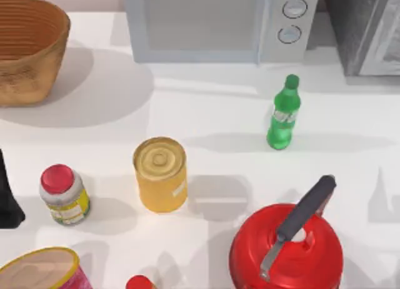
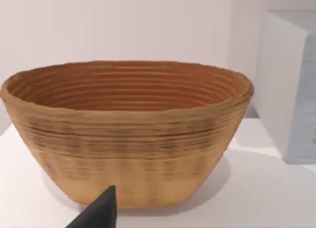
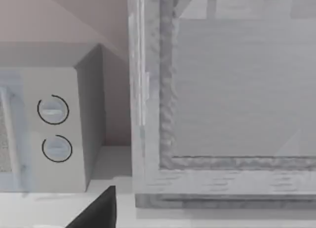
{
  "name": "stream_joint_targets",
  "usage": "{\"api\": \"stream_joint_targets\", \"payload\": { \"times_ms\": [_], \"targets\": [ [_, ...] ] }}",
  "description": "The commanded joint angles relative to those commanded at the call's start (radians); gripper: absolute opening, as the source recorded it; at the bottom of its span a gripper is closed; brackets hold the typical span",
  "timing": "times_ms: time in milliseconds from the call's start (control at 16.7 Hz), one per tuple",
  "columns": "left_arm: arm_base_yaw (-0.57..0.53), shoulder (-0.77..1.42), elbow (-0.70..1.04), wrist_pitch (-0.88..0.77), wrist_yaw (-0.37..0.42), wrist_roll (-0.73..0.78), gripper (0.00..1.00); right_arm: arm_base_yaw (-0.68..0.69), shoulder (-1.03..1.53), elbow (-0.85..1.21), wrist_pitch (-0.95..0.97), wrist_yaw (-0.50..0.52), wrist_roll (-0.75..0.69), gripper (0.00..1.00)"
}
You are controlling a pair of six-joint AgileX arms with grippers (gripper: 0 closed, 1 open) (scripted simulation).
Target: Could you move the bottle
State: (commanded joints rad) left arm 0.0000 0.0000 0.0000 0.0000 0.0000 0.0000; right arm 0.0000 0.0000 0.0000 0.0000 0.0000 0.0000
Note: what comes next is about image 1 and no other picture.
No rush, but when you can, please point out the pink and yellow can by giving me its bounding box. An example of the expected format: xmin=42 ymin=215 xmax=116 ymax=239
xmin=0 ymin=246 xmax=94 ymax=289

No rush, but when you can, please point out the pale microwave oven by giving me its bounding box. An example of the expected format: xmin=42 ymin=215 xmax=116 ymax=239
xmin=122 ymin=0 xmax=322 ymax=66

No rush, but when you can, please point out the green bottle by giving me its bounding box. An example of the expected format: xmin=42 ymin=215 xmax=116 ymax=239
xmin=266 ymin=74 xmax=303 ymax=151

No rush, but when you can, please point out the brown woven basket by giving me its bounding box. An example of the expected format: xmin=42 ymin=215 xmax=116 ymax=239
xmin=0 ymin=0 xmax=71 ymax=108

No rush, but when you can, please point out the red shaker bottle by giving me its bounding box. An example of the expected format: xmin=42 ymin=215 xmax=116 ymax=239
xmin=229 ymin=174 xmax=344 ymax=289

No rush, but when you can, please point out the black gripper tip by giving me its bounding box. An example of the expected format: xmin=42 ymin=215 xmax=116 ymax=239
xmin=0 ymin=149 xmax=26 ymax=230

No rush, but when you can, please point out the red-lidded jar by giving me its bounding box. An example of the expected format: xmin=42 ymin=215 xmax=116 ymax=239
xmin=39 ymin=163 xmax=92 ymax=226

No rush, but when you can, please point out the small red-capped bottle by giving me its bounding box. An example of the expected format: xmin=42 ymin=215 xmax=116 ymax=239
xmin=125 ymin=275 xmax=157 ymax=289

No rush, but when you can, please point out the microwave knob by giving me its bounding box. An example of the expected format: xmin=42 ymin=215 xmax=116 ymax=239
xmin=282 ymin=0 xmax=308 ymax=18
xmin=277 ymin=24 xmax=303 ymax=45

